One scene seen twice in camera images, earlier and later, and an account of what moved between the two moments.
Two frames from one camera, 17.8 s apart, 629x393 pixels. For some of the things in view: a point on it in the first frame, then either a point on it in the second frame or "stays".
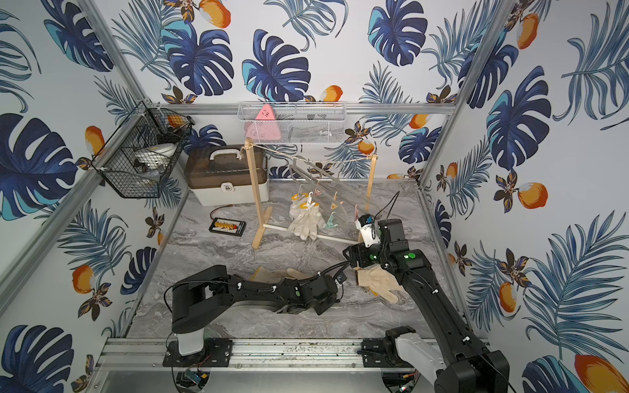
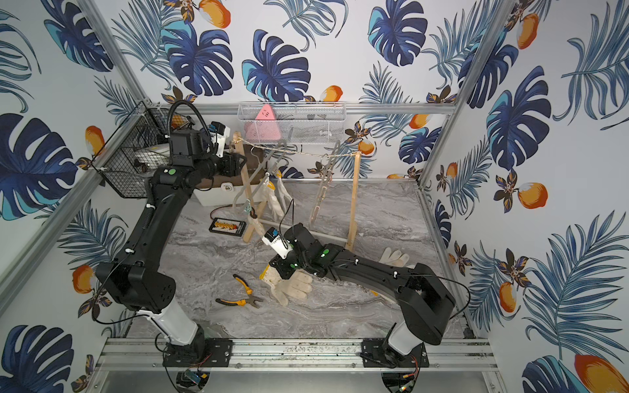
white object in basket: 157,155 stays
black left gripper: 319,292 -> 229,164
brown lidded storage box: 217,174 stays
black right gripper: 359,248 -> 284,273
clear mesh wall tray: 293,122 stays
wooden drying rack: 261,218 -> 256,210
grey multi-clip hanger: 333,199 -> 323,188
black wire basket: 141,154 stays
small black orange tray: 228,226 stays
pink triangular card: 264,128 stays
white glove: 305,221 -> 266,189
